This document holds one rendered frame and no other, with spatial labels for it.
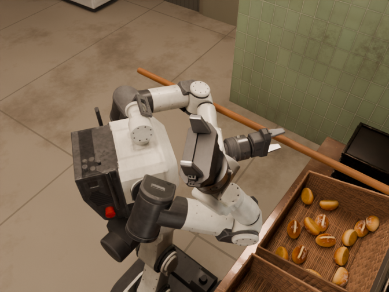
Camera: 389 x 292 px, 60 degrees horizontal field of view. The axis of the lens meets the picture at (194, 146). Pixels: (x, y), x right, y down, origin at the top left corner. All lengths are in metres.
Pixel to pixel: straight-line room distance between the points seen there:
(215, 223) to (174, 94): 0.52
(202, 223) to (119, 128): 0.40
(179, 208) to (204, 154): 0.34
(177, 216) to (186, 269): 1.22
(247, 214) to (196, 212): 0.14
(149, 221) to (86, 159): 0.27
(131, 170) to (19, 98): 2.88
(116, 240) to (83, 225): 1.30
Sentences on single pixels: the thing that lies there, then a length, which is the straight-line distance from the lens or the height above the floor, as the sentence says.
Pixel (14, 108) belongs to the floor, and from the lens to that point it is 3.67.
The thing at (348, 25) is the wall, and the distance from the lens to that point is 2.50.
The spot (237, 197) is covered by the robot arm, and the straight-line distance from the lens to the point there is 0.84.
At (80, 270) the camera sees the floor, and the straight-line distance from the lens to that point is 2.44.
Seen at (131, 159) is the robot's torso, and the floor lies 1.40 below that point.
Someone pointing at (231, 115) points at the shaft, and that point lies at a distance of 1.42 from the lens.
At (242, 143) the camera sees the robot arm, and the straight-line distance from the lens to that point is 1.15.
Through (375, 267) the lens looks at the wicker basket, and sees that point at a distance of 1.66.
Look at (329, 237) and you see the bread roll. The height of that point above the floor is 0.65.
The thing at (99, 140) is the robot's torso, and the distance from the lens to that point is 1.07.
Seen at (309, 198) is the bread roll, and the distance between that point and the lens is 1.90.
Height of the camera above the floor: 2.16
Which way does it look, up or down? 48 degrees down
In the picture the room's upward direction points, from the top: straight up
